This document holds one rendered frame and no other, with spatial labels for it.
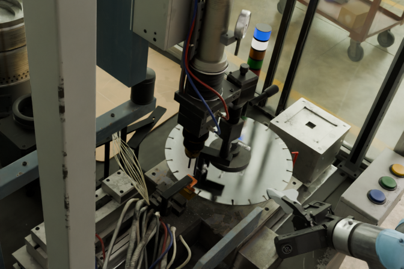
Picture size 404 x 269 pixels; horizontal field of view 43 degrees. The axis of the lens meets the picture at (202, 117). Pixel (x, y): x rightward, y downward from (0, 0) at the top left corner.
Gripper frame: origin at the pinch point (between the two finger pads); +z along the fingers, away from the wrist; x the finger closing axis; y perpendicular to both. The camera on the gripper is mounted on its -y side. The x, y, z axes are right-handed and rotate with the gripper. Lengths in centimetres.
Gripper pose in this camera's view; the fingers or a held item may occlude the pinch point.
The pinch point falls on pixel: (270, 218)
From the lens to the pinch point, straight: 127.6
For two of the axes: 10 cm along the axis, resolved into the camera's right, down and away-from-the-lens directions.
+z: -5.8, -0.6, 8.1
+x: -2.2, -9.5, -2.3
